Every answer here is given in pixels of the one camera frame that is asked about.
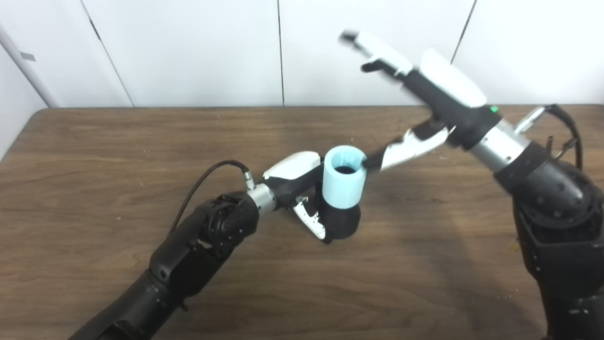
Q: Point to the small gray label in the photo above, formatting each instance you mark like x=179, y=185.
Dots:
x=27, y=56

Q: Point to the white wall corner post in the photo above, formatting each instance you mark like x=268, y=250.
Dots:
x=23, y=59

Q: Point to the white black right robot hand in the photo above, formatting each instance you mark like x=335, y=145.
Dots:
x=448, y=99

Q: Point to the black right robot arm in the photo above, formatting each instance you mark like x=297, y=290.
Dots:
x=557, y=217

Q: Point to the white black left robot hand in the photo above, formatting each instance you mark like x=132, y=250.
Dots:
x=292, y=167

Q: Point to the black funnel-shaped nozzle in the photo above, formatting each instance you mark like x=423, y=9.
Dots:
x=342, y=222

